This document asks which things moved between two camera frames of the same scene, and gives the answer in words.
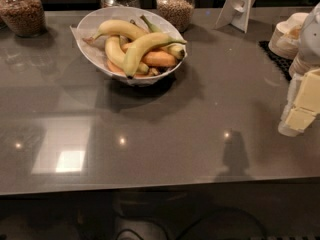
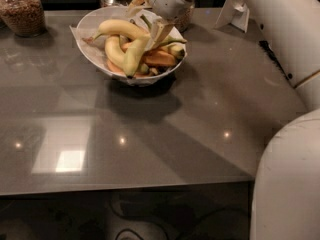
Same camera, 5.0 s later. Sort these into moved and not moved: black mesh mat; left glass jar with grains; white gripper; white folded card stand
Moved: white gripper
Not moved: white folded card stand; left glass jar with grains; black mesh mat
